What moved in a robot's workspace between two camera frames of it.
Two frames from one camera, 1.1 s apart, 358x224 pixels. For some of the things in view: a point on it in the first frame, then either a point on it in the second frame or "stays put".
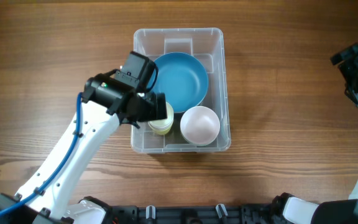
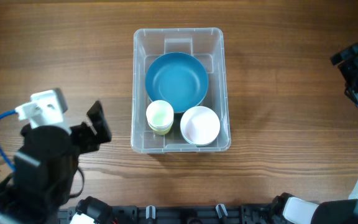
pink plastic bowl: x=199 y=126 stays put
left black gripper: x=153 y=111 -> x=93 y=139
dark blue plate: x=181 y=77 stays put
